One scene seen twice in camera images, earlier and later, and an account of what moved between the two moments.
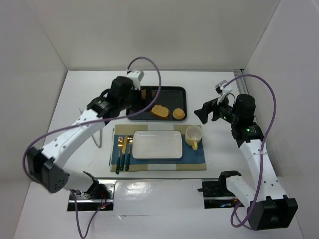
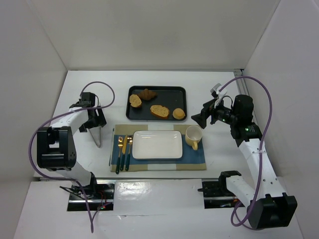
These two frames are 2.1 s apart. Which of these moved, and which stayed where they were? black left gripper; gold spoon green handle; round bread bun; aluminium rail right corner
Moved: black left gripper
Stayed: gold spoon green handle; aluminium rail right corner; round bread bun
